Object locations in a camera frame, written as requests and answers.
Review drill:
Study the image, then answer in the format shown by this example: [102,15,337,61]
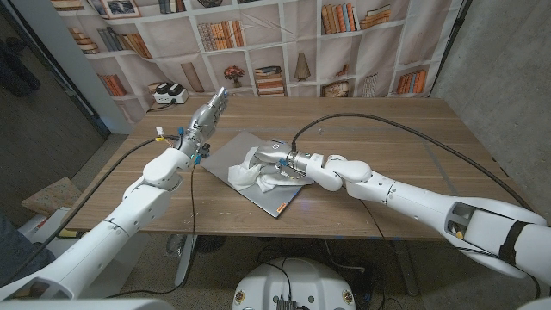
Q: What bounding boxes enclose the person in blue jeans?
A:
[0,214,57,289]

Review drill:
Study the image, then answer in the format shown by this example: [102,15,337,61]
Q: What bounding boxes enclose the black power strip cable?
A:
[145,98,177,115]

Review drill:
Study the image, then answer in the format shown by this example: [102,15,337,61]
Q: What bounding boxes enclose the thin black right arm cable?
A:
[359,199,391,245]

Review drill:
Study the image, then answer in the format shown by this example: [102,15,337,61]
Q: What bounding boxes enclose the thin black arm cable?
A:
[105,164,197,299]
[359,199,391,245]

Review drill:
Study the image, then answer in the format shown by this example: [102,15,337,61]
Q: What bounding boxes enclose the grey table leg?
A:
[393,239,420,296]

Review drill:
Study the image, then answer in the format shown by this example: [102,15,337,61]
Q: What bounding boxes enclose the black backdrop stand pole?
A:
[430,0,474,98]

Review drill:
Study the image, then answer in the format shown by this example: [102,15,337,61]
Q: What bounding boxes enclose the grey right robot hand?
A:
[253,138,312,178]

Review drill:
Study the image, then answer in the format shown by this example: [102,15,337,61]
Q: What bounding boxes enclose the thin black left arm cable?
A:
[105,164,197,299]

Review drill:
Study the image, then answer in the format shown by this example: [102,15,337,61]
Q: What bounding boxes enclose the white power strip with adapters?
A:
[152,81,190,105]

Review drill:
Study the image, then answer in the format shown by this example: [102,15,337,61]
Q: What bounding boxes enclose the white cloth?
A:
[226,146,316,194]

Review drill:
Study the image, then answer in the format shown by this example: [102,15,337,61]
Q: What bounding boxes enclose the printed bookshelf backdrop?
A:
[49,0,464,125]

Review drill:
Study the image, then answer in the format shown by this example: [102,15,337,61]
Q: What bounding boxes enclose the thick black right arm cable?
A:
[290,112,535,213]

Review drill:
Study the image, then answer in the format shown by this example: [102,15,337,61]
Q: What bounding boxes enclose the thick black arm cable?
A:
[290,112,535,213]
[0,134,180,288]

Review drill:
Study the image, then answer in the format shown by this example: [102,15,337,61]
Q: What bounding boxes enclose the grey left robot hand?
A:
[174,86,230,167]

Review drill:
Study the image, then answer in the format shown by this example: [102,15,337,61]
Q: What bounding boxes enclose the white table leg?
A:
[174,234,199,288]

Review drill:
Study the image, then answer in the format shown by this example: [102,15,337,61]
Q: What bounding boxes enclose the grey closed laptop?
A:
[200,130,316,219]

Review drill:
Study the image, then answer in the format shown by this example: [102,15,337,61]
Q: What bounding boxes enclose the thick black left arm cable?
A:
[0,134,180,288]

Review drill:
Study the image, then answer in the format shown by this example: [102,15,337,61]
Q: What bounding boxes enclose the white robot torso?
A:
[232,257,357,310]

